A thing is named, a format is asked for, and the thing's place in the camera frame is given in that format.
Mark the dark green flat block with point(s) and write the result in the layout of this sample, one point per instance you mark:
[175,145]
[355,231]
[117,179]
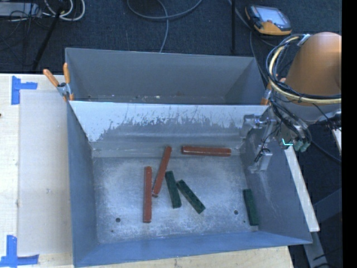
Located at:
[191,196]
[251,206]
[173,190]

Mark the black cylinder on white bracket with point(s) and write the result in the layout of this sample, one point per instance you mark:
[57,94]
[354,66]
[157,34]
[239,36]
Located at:
[338,138]

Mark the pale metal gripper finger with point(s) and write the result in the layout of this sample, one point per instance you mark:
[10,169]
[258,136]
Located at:
[263,159]
[251,121]

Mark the red-brown flat block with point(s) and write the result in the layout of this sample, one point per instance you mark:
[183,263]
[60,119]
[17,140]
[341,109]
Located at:
[206,150]
[162,170]
[147,194]

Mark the grey metal bin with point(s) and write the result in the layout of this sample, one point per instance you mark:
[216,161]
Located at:
[173,177]

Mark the pale wood flat board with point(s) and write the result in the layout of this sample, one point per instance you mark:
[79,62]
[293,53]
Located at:
[42,163]

